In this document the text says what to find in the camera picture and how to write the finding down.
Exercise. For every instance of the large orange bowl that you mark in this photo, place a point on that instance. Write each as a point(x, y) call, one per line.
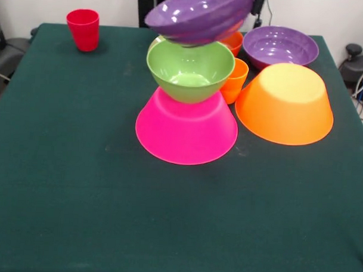
point(286, 115)

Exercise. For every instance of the dark green table cloth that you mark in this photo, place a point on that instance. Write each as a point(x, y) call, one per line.
point(166, 216)

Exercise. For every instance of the purple bowl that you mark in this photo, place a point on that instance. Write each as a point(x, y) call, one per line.
point(197, 20)
point(280, 47)

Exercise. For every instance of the pink bowl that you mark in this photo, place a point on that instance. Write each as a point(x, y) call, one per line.
point(186, 133)

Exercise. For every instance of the red-orange bowl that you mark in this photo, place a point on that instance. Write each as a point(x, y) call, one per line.
point(234, 43)

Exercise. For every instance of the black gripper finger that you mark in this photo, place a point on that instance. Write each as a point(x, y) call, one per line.
point(259, 4)

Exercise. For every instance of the orange cup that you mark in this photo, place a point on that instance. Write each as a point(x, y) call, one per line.
point(235, 81)

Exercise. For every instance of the red cup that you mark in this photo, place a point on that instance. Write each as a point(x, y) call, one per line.
point(83, 29)

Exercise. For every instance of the green bowl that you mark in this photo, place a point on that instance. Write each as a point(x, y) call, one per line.
point(190, 67)

